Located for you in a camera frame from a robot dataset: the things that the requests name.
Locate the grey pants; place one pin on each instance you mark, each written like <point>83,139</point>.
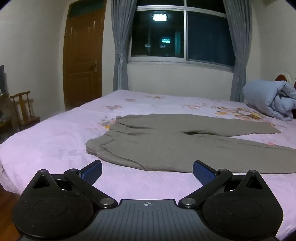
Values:
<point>161,143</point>

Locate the wooden headboard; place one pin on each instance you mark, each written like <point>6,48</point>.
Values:
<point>281,77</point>

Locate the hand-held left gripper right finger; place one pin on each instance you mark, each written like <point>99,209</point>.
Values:
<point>202,172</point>

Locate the light blue folded duvet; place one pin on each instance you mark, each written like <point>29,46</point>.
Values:
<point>266,97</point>

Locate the dark screen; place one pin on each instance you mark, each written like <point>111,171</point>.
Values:
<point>2,78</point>

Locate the wooden chair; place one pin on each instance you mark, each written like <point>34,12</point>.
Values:
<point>24,115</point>

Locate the grey curtain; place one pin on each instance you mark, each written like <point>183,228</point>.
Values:
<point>239,58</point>
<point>121,46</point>

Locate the wooden door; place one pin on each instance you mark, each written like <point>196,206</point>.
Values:
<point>81,58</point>

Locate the cluttered side table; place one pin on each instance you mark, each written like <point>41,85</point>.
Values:
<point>5,120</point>

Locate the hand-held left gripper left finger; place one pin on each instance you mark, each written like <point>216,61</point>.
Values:
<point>93,172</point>

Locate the white framed window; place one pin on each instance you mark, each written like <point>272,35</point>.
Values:
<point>208,37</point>

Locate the bed with pink floral sheet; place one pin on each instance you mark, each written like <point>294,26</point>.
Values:
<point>57,139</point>

